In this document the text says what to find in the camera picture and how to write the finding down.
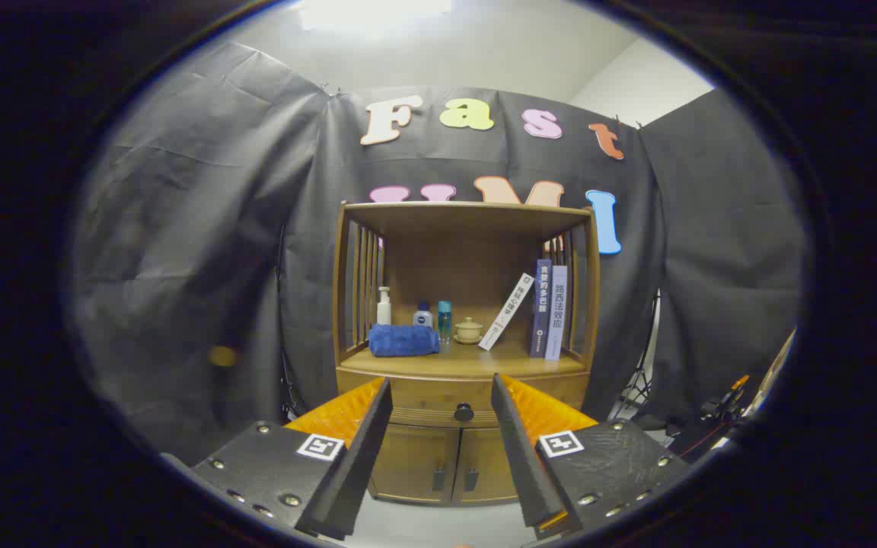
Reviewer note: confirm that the lavender book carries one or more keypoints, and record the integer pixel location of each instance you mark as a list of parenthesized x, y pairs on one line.
[(557, 312)]

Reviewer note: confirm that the wooden cabinet door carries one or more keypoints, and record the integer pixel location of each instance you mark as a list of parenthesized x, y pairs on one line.
[(484, 457), (416, 464)]

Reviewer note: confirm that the wooden cabinet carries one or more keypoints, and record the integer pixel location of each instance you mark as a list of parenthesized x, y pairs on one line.
[(438, 259)]

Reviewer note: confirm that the ceiling light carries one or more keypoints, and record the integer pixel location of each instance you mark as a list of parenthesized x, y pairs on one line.
[(374, 11)]

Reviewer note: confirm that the wooden countertop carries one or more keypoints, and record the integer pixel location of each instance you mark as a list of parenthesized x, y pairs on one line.
[(469, 361)]

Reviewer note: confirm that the wooden drawer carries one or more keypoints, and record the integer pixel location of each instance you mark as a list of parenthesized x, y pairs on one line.
[(423, 396)]

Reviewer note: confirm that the black light stand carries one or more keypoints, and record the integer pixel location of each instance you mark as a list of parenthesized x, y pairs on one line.
[(642, 378)]

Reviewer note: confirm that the white book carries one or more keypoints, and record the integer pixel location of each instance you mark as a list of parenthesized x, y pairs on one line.
[(507, 310)]

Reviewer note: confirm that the white pump bottle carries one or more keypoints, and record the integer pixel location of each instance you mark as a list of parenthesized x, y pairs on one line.
[(384, 312)]

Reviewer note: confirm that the orange and black tool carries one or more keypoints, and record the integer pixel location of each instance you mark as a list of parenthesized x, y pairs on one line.
[(728, 396)]

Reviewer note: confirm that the dark blue book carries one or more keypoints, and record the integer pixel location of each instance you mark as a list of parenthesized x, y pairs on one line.
[(540, 312)]

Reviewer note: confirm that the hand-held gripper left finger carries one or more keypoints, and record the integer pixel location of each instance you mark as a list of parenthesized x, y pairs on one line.
[(366, 449)]

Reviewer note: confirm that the white lotion bottle blue cap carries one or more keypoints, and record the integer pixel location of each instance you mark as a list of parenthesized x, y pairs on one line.
[(423, 317)]

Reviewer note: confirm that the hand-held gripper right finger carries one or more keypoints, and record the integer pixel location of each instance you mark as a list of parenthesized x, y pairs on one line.
[(518, 449)]

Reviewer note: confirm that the clear blue bottle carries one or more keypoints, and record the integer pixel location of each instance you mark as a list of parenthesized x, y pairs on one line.
[(444, 320)]

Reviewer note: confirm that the beige lidded teacup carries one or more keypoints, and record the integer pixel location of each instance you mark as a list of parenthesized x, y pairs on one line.
[(468, 330)]

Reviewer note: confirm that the blue rolled towel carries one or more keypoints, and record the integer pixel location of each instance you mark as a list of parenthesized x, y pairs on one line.
[(404, 340)]

